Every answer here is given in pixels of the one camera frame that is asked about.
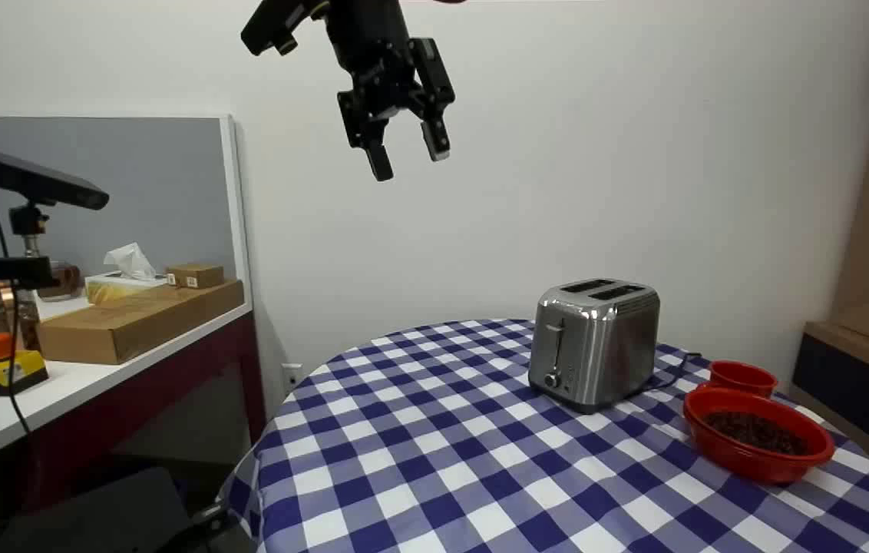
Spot small red bowl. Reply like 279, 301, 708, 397
706, 358, 780, 401

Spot small cardboard box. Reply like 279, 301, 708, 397
167, 262, 230, 292

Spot yellow emergency stop button box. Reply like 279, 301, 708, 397
0, 331, 51, 402

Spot black bar camera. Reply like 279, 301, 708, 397
0, 141, 113, 214

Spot silver two-slot toaster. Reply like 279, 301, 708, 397
524, 276, 662, 414

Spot black toaster power cord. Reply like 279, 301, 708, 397
644, 350, 717, 401

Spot black camera cable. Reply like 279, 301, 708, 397
0, 187, 39, 439

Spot dark coffee beans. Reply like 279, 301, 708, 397
706, 408, 818, 459

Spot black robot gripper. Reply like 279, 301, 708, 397
325, 0, 459, 184

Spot blue white checkered tablecloth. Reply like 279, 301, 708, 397
218, 318, 869, 553

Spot tissue box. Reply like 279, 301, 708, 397
83, 240, 179, 311

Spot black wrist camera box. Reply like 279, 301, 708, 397
239, 0, 332, 59

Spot flat cardboard box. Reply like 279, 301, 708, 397
33, 279, 248, 369

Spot white desk with maroon front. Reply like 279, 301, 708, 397
0, 292, 270, 519

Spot grey partition panel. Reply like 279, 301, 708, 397
0, 114, 254, 311

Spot large red bowl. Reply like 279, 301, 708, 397
682, 385, 838, 488

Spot black camera stand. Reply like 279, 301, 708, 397
5, 199, 51, 262

